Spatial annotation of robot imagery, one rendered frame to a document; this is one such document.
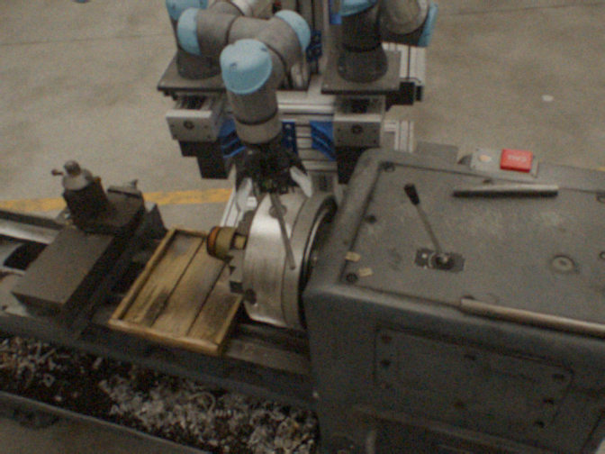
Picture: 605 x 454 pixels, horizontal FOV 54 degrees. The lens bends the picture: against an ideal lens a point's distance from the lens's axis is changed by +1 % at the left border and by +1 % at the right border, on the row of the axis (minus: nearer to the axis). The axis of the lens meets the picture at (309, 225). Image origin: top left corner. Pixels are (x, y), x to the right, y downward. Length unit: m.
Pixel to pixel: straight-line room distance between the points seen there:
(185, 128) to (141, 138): 1.96
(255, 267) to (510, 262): 0.49
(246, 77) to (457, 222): 0.52
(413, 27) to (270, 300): 0.79
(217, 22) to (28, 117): 3.32
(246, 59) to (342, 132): 0.84
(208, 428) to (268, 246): 0.66
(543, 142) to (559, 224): 2.34
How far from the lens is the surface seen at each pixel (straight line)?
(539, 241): 1.17
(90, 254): 1.66
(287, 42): 0.98
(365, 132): 1.69
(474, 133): 3.54
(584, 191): 1.30
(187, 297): 1.58
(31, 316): 1.65
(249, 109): 0.93
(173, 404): 1.77
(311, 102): 1.84
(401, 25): 1.59
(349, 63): 1.74
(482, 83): 3.98
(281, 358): 1.45
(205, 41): 1.04
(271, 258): 1.20
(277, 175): 1.01
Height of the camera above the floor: 2.08
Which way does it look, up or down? 45 degrees down
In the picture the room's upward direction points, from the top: 6 degrees counter-clockwise
